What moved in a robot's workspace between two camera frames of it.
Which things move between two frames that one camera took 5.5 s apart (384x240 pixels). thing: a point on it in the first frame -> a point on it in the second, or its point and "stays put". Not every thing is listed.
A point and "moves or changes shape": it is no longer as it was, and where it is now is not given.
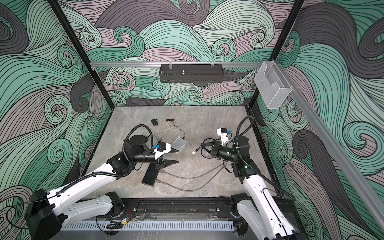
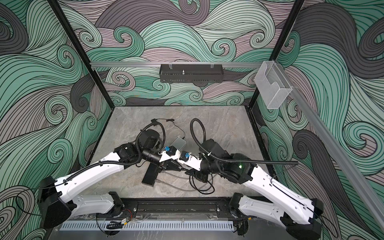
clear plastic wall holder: (273, 86) stays put
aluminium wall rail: (95, 65) stays put
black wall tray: (191, 73) stays put
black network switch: (151, 175) stays put
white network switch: (178, 144) stays put
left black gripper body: (158, 161) -> (164, 165)
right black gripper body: (216, 152) -> (203, 176)
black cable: (204, 144) moves or changes shape
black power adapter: (155, 122) stays put
